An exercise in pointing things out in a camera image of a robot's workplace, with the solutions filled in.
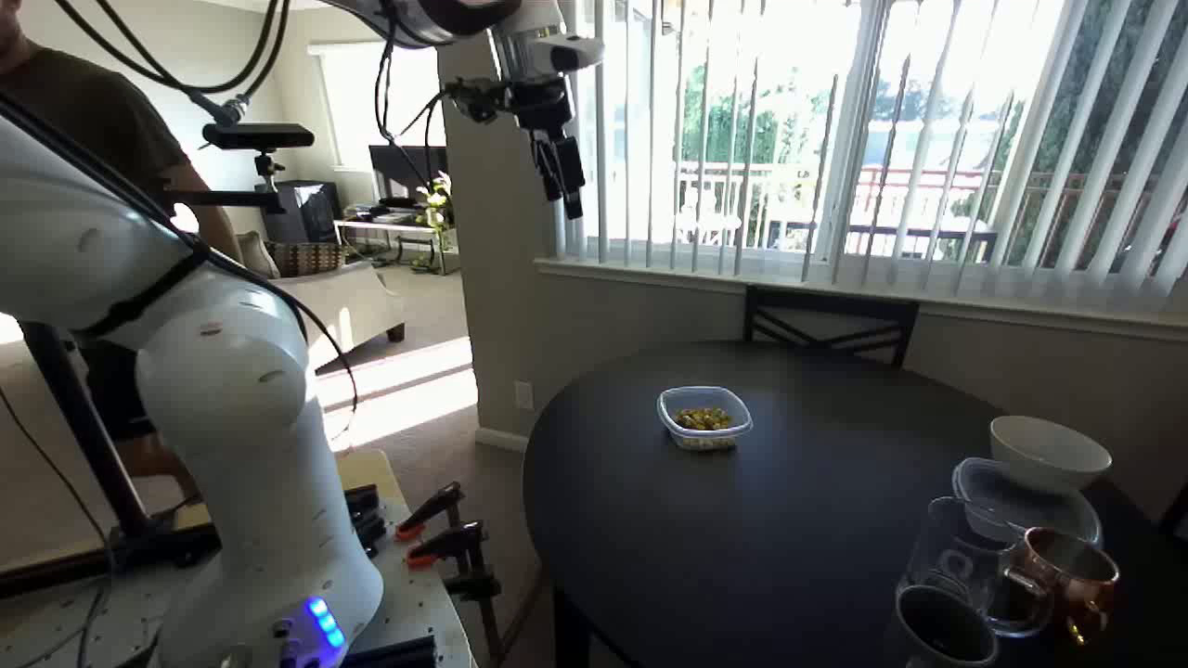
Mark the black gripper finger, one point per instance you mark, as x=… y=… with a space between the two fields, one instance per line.
x=574 y=178
x=548 y=165

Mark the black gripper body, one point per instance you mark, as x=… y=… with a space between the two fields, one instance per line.
x=539 y=110

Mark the yellow food pieces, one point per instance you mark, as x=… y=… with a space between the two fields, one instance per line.
x=708 y=421

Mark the clear plastic food bowl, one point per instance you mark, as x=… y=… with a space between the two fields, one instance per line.
x=704 y=431

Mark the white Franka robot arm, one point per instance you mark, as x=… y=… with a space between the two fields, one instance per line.
x=225 y=371

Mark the white ceramic bowl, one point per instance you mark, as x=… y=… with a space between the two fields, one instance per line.
x=1048 y=445

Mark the yellow green toy figure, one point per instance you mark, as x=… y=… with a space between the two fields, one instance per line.
x=435 y=217

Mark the black television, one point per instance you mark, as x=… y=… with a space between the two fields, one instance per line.
x=406 y=170

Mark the low wooden coffee table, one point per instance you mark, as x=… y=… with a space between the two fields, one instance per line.
x=352 y=308

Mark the white vertical blinds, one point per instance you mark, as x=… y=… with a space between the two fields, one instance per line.
x=893 y=134

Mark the black clamp blocks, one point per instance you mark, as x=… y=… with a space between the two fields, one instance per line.
x=364 y=515

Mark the round black table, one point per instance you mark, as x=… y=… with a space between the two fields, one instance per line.
x=766 y=544

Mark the black bar clamp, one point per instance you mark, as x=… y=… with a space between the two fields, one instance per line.
x=475 y=606

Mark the person in brown shirt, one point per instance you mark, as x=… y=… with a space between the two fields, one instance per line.
x=85 y=116

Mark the robot mounting bench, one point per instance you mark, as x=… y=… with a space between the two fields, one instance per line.
x=419 y=616

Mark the shallow clear plastic container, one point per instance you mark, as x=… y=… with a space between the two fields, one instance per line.
x=987 y=502

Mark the clear glass jar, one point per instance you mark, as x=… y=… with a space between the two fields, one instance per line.
x=949 y=561

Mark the dark cup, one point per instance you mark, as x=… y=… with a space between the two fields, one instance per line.
x=943 y=629

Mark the copper mug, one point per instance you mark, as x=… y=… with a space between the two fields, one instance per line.
x=1073 y=575

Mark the black stereo camera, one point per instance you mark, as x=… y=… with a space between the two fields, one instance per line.
x=258 y=134

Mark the black camera stand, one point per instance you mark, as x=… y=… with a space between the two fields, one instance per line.
x=85 y=431

